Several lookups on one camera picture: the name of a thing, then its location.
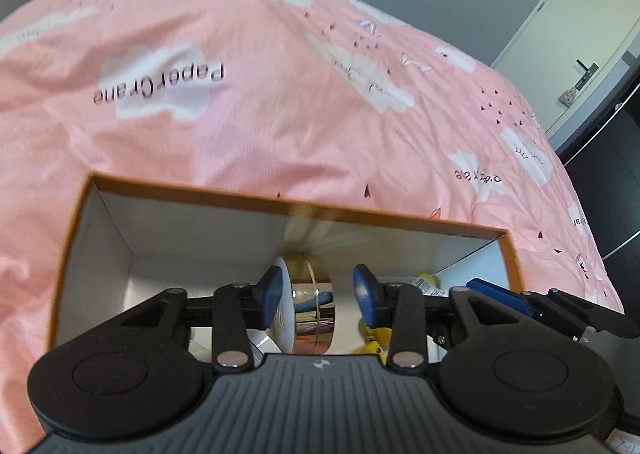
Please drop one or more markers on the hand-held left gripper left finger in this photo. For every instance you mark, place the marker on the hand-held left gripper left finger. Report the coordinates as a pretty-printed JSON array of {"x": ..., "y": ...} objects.
[{"x": 270, "y": 295}]

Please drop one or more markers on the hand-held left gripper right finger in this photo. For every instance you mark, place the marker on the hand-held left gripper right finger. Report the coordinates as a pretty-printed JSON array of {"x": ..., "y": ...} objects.
[{"x": 365, "y": 298}]

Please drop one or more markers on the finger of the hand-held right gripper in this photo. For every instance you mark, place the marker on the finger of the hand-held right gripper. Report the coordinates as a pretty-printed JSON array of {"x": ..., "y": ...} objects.
[{"x": 495, "y": 293}]

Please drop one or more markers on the gold jar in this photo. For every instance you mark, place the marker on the gold jar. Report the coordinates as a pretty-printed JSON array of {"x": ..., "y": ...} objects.
[{"x": 312, "y": 304}]

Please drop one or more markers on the white round tin pink print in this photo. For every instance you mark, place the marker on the white round tin pink print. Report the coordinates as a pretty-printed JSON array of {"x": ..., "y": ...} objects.
[{"x": 262, "y": 346}]

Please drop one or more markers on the orange cardboard box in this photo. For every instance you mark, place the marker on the orange cardboard box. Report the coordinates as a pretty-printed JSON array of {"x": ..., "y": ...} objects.
[{"x": 90, "y": 254}]

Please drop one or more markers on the yellow toy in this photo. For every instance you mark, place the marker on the yellow toy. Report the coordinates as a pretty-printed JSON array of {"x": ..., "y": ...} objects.
[{"x": 376, "y": 344}]

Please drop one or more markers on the pink printed blanket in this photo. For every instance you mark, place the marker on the pink printed blanket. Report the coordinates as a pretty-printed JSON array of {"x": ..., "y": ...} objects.
[{"x": 250, "y": 84}]

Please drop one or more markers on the cream door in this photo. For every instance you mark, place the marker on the cream door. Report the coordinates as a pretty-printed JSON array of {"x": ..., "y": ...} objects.
[{"x": 575, "y": 9}]

